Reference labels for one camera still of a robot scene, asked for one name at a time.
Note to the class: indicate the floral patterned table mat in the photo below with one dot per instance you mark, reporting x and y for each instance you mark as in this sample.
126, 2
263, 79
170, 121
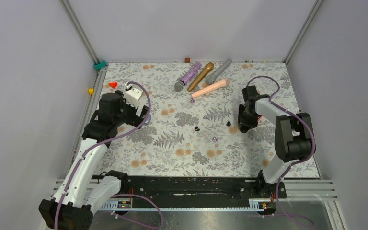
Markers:
170, 146

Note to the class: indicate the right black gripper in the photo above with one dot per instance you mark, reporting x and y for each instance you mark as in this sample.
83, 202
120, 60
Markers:
242, 120

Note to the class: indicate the teal corner clamp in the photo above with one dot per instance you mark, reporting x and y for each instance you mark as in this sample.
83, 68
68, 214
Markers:
100, 65

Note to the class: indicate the gold microphone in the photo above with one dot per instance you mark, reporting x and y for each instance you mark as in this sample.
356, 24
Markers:
208, 67

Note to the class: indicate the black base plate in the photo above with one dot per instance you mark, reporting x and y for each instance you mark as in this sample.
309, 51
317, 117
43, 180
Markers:
147, 192

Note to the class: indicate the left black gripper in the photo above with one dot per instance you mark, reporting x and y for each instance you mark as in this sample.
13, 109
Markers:
135, 120

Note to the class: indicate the purple glitter microphone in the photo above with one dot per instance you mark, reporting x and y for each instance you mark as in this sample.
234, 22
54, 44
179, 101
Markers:
183, 81

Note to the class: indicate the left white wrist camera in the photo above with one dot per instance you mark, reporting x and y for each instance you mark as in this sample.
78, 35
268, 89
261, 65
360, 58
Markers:
132, 95

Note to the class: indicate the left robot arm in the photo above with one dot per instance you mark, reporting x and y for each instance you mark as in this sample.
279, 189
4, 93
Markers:
71, 207

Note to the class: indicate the grey microphone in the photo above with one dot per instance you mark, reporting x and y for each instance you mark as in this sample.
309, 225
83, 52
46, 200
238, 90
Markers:
210, 79

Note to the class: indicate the red triangular block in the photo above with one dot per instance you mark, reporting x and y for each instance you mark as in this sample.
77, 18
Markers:
113, 85

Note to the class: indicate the pink microphone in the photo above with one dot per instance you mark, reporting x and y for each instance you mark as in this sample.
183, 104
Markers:
220, 84

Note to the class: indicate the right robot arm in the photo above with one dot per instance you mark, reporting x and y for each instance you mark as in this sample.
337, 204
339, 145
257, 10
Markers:
293, 140

